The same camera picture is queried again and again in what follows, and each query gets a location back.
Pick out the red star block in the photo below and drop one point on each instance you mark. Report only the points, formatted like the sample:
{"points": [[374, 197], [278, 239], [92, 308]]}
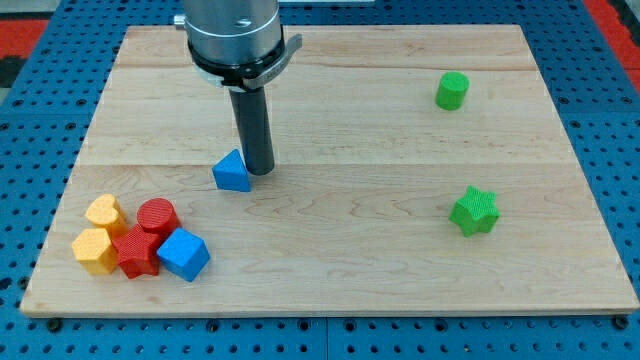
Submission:
{"points": [[137, 252]]}

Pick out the blue triangle block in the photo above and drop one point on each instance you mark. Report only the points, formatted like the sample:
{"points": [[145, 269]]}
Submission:
{"points": [[231, 174]]}

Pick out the yellow hexagon block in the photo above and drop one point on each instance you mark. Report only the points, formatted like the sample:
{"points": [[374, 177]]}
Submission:
{"points": [[94, 251]]}

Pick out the green star block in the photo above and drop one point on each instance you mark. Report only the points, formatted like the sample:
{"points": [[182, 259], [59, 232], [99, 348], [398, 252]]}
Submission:
{"points": [[475, 212]]}

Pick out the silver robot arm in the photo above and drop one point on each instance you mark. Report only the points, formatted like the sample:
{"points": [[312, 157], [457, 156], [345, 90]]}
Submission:
{"points": [[240, 45]]}

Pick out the green cylinder block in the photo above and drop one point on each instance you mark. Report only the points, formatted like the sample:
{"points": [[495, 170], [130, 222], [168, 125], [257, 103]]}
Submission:
{"points": [[452, 89]]}

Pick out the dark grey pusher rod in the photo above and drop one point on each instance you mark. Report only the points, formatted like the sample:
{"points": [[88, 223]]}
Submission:
{"points": [[252, 122]]}

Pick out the blue cube block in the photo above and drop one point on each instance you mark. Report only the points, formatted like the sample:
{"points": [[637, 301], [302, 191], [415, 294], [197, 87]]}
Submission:
{"points": [[184, 254]]}

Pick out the wooden board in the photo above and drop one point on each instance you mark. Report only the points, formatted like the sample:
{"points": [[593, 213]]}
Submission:
{"points": [[354, 219]]}

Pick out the yellow heart block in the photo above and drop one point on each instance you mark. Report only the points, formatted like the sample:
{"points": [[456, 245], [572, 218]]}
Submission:
{"points": [[106, 212]]}

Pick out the red cylinder block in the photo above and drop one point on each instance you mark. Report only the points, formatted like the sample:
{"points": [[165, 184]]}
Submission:
{"points": [[158, 216]]}

